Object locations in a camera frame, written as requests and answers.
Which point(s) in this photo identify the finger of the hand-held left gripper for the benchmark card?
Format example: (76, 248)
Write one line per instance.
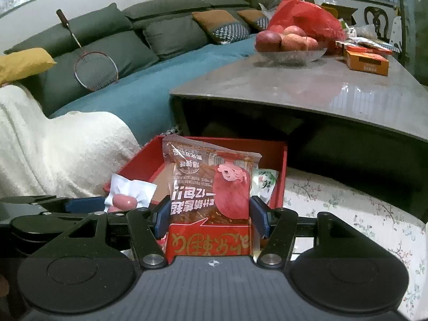
(85, 204)

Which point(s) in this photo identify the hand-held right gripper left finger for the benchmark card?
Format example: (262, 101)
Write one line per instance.
(161, 217)

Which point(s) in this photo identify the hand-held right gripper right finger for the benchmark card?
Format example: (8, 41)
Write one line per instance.
(259, 217)

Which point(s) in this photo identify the green white snack packet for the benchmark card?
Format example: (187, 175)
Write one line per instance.
(266, 182)

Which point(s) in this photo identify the red cardboard box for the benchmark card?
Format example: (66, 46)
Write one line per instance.
(279, 187)

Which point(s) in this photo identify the white sausage snack packet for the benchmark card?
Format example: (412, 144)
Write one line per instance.
(133, 187)

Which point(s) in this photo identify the red clear snack packet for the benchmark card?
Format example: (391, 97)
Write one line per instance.
(207, 190)

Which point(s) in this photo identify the white fluffy blanket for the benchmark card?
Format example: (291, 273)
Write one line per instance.
(50, 140)

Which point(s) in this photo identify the floral tablecloth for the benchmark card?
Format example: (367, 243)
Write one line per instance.
(351, 207)

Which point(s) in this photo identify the green teal sofa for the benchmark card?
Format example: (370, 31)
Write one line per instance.
(133, 87)

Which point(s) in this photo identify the dark coffee table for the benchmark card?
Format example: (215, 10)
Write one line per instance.
(301, 83)

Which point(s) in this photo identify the yellow pillow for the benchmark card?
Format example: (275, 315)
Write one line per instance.
(23, 63)

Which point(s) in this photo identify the large green cushion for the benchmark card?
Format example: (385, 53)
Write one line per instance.
(133, 53)

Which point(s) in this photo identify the glass fruit bowl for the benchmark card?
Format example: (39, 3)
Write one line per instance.
(291, 57)

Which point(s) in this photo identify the dark red apple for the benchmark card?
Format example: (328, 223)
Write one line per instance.
(267, 40)

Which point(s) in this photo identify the small green cushion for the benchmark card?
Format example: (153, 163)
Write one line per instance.
(174, 36)

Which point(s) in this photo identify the badminton racket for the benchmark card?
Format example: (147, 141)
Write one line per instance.
(62, 16)

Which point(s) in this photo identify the small brown patterned cushion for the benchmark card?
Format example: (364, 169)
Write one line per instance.
(254, 16)

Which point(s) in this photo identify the flat orange box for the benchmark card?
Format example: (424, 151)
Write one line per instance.
(364, 46)

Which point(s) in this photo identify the large brown patterned cushion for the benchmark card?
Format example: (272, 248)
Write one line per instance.
(214, 20)

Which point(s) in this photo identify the red plastic bag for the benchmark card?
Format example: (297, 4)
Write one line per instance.
(307, 13)

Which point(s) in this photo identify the brown cardboard box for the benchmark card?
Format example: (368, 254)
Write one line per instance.
(337, 11)

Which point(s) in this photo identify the dark wooden chair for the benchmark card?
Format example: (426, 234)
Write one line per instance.
(376, 16)

